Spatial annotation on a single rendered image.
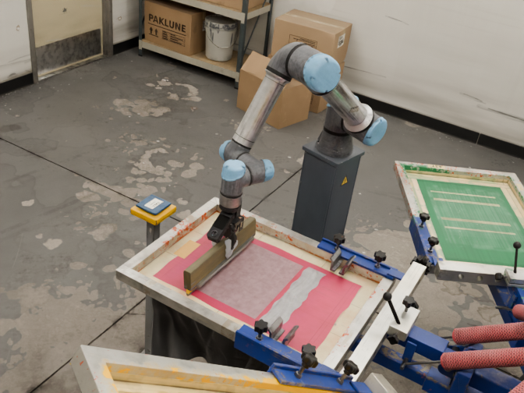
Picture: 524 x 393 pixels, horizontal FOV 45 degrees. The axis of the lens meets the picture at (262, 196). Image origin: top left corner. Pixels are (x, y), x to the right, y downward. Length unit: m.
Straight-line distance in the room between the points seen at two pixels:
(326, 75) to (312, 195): 0.72
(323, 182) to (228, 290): 0.67
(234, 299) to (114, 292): 1.53
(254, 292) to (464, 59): 3.88
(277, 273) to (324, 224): 0.46
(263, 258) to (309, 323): 0.35
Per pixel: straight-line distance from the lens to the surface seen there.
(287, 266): 2.28
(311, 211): 2.64
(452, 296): 3.93
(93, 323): 3.40
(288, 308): 2.11
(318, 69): 2.02
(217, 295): 2.13
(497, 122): 5.75
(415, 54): 5.77
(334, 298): 2.19
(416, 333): 2.02
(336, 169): 2.48
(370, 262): 2.31
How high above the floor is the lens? 2.37
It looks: 32 degrees down
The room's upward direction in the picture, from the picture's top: 8 degrees clockwise
